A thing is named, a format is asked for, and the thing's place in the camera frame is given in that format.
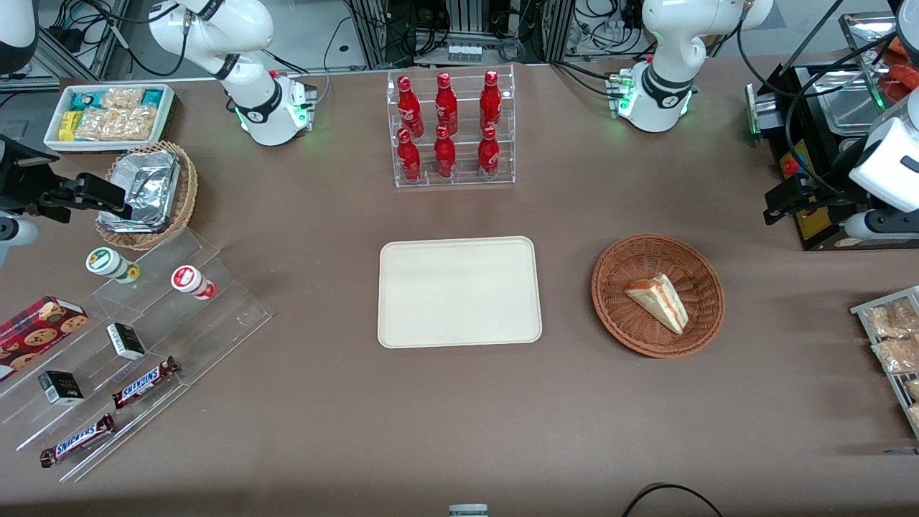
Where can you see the clear pastry bag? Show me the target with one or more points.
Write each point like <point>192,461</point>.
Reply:
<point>897,355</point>
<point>915,415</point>
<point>913,389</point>
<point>890,319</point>

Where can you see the small grey device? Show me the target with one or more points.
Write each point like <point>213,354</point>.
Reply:
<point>468,511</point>

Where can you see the red orange bag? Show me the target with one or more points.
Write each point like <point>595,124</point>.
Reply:
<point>903,79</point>

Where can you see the silver foil container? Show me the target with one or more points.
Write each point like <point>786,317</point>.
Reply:
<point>147,179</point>
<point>133,220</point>

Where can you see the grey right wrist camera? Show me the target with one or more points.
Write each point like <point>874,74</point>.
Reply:
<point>16,237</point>

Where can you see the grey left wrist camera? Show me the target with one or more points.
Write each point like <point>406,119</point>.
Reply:
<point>872,226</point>

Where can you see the green lid snack cup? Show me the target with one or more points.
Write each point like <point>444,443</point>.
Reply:
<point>108,263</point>

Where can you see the red tartan cookie box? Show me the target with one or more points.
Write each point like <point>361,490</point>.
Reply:
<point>32,337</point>

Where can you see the clear acrylic stepped display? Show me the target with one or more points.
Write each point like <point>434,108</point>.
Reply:
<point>215,323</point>

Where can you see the black steel kitchen appliance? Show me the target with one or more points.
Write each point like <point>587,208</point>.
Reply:
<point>779,143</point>

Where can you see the cream rectangular tray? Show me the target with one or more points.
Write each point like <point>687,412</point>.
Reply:
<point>459,294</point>

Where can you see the light woven wicker basket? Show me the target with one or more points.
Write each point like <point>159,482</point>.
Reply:
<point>188,194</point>

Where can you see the triangle sandwich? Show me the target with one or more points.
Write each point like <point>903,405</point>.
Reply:
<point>660,305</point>

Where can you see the red Coca-Cola bottle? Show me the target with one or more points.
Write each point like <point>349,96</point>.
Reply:
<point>488,156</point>
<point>409,108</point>
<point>490,104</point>
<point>446,108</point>
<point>409,159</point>
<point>444,156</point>

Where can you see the aluminium profile strut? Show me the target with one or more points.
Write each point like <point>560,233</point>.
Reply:
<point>72,56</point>

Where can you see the red lid snack cup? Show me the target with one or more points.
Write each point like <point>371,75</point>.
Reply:
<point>190,281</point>

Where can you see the clear acrylic bottle rack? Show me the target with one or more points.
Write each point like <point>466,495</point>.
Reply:
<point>467,179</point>

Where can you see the Snickers chocolate bar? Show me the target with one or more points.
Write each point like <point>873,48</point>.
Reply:
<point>77,440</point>
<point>143,383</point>

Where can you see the yellow snack packet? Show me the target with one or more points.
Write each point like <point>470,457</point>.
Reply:
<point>70,126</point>

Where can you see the round brown wicker basket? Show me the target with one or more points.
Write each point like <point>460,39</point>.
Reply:
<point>632,323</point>

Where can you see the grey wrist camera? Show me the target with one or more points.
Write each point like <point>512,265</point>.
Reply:
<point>872,226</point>
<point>16,237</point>

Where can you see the clear cracker bag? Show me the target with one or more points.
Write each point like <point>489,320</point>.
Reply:
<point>136,123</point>
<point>95,124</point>
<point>122,98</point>

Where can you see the white connector block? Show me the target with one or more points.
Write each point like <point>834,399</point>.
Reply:
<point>464,53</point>

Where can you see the white rectangular snack tray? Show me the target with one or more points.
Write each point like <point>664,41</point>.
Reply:
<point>54,143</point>

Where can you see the small black carton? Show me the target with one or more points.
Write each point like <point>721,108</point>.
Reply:
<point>61,388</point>
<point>126,341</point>

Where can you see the aluminium profile frame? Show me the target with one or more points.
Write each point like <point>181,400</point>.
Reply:
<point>553,29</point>

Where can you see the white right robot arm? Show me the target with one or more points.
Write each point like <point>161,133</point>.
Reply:
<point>244,29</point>

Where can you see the teal snack packet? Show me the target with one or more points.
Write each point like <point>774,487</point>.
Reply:
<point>86,100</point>
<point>151,98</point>

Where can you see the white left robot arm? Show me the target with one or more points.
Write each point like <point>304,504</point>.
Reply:
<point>671,43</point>

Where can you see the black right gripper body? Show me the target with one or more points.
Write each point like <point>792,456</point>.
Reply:
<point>21,183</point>

